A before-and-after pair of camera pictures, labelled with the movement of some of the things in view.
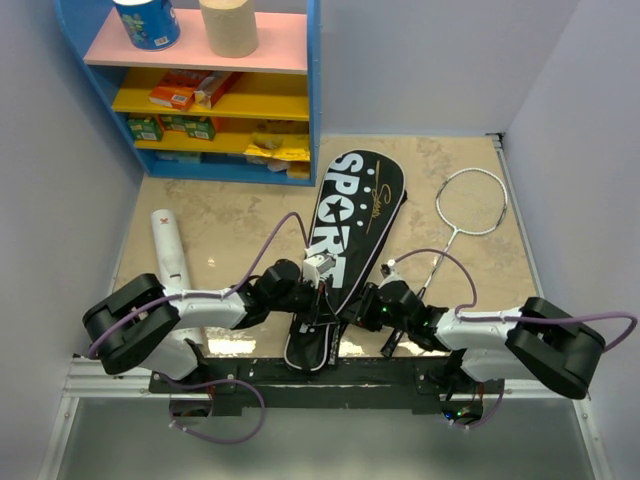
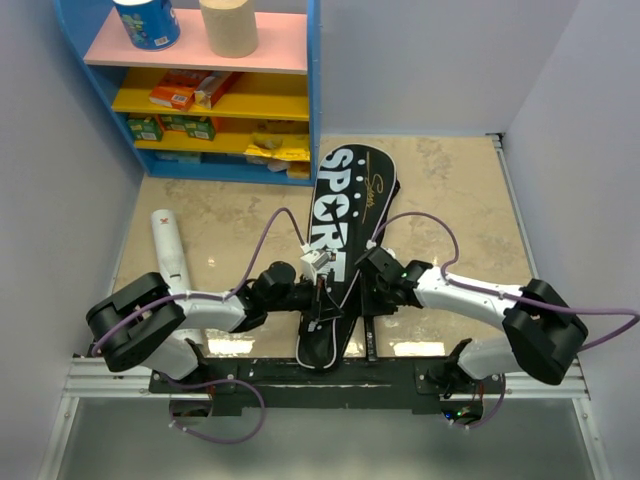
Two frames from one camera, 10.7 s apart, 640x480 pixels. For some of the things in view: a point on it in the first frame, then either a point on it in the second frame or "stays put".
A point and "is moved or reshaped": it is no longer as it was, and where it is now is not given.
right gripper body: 373,315 to 375,298
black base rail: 406,381 stays put
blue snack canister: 150,24 stays put
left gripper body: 303,300 stays put
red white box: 209,85 stays put
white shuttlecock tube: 173,261 stays put
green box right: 200,127 stays put
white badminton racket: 469,201 to 371,351
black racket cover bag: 360,199 is moved or reshaped
